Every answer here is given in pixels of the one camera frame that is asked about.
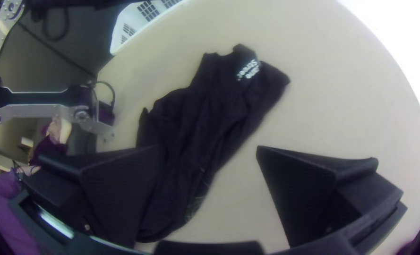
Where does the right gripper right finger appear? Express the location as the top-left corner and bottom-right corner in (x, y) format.
(256, 145), (408, 248)

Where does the black cable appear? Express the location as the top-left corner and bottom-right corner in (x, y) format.
(88, 80), (117, 108)
(41, 5), (70, 42)

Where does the black t-shirt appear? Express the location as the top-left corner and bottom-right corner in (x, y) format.
(135, 43), (291, 244)

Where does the white laundry basket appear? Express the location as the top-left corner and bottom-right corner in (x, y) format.
(109, 0), (184, 56)

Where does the person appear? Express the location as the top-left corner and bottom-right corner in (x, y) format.
(29, 117), (73, 167)

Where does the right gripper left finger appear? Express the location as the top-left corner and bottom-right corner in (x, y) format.
(21, 144), (166, 248)

